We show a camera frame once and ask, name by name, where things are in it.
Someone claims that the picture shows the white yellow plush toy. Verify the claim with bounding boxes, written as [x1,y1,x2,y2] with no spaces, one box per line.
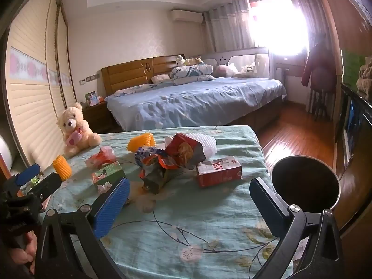
[175,54,204,66]

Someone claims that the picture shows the wall switch panel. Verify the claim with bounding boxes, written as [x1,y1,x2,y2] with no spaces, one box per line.
[80,76,101,86]

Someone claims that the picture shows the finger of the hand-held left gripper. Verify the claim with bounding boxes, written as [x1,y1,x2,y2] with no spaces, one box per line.
[12,163,41,187]
[28,172,62,202]

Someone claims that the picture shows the yellow foam net sleeve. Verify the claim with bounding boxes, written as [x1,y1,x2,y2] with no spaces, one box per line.
[53,155,72,181]
[128,133,156,152]

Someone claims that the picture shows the black metal-rimmed bin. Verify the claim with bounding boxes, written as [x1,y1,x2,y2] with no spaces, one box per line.
[270,155,341,211]

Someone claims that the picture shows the bed with blue sheet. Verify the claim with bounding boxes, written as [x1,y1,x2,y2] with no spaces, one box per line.
[103,76,287,132]

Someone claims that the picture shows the orange silver snack wrapper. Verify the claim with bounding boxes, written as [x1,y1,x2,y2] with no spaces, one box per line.
[139,155,186,195]

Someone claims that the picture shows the blue snack wrapper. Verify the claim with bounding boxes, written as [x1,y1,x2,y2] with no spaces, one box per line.
[134,146,160,164]

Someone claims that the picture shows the photo frame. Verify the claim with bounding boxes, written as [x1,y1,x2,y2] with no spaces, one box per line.
[84,91,100,107]

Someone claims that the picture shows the wooden nightstand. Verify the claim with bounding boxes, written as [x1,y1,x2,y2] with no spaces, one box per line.
[82,102,114,135]

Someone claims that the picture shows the dark red coat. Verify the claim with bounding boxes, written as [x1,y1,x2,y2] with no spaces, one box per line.
[301,41,338,94]

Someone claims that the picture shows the pink plush toy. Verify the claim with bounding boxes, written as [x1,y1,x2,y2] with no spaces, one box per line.
[214,63,239,78]

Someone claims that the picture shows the cream sliding wardrobe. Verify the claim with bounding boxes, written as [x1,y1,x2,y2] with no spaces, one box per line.
[0,0,76,167]

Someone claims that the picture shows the patterned flat pillow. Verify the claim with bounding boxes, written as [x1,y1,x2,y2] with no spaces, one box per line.
[114,83,157,96]

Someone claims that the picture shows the small green carton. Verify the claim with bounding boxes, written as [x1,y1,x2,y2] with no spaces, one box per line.
[91,161,126,192]

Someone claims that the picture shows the orange clear plastic wrapper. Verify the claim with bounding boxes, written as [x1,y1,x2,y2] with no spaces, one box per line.
[85,146,117,169]

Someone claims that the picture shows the red snack bag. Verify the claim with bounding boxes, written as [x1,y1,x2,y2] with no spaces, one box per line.
[165,133,217,170]

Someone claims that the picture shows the person's left hand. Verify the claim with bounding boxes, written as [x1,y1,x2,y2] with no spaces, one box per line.
[9,232,39,269]

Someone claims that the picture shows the brown knitted cloth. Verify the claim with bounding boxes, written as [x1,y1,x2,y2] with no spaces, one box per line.
[356,56,372,92]

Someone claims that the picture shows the blue white printed pillow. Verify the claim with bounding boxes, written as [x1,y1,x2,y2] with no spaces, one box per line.
[170,63,216,86]

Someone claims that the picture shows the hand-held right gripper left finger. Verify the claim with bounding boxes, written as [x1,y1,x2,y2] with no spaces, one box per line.
[35,177,131,279]

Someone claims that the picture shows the white air conditioner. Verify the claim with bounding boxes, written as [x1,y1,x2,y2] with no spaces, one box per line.
[170,9,203,23]

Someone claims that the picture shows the television screen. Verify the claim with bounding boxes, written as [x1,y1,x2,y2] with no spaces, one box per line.
[343,99,359,140]

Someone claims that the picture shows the floral green tablecloth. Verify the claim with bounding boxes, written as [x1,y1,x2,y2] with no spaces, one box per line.
[17,125,294,279]

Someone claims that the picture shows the wooden headboard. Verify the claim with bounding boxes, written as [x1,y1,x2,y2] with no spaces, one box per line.
[101,55,183,98]

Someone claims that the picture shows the grey striped curtain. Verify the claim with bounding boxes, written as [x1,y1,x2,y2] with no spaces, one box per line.
[291,0,315,64]
[203,0,257,53]

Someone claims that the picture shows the cream teddy bear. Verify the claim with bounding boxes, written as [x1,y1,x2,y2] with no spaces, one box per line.
[56,102,102,159]

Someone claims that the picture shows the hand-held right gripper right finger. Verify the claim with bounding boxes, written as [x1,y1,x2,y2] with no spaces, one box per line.
[249,177,345,279]

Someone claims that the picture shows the grey bed guard rail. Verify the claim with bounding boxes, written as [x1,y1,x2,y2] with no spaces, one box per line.
[200,46,269,79]

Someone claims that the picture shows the black cabinet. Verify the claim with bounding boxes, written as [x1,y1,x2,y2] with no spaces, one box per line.
[334,81,372,239]

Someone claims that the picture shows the coat stand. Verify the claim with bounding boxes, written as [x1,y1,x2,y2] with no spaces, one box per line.
[309,90,330,120]

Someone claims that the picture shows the white foam net sleeve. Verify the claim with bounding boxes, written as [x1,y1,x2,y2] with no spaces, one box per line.
[186,132,218,162]

